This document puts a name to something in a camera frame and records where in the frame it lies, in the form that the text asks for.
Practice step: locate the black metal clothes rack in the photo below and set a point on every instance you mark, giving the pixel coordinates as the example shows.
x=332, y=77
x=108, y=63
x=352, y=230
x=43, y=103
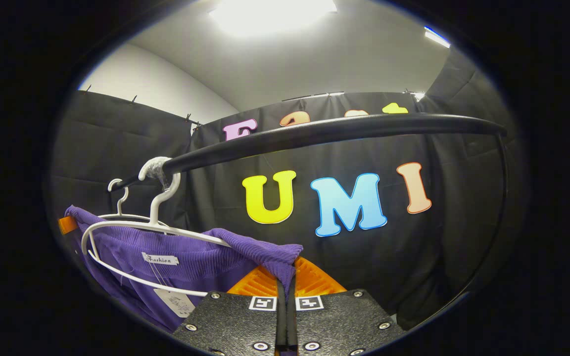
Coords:
x=339, y=129

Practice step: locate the white clothes hanger wrapped hook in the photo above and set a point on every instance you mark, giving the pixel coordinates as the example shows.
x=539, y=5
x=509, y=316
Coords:
x=159, y=200

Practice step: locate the double ceiling light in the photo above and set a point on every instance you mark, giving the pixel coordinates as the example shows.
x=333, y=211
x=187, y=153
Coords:
x=436, y=37

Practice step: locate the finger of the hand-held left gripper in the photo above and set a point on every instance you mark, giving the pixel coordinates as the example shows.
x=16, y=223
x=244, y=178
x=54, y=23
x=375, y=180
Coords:
x=68, y=225

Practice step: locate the small ceiling light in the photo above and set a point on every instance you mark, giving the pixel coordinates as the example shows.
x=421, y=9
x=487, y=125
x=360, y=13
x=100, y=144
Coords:
x=417, y=95

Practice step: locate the large ceiling light panel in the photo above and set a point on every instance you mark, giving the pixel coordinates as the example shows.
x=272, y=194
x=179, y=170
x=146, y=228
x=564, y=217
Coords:
x=270, y=15

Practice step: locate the white clothes hanger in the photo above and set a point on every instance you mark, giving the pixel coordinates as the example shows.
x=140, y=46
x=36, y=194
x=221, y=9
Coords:
x=121, y=200

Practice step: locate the purple jacket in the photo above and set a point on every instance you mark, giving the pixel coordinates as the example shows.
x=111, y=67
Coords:
x=201, y=262

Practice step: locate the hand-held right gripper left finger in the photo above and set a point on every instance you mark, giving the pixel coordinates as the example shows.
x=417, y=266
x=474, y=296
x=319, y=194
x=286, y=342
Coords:
x=245, y=326

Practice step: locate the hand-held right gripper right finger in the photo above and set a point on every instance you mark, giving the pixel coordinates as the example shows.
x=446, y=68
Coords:
x=334, y=326

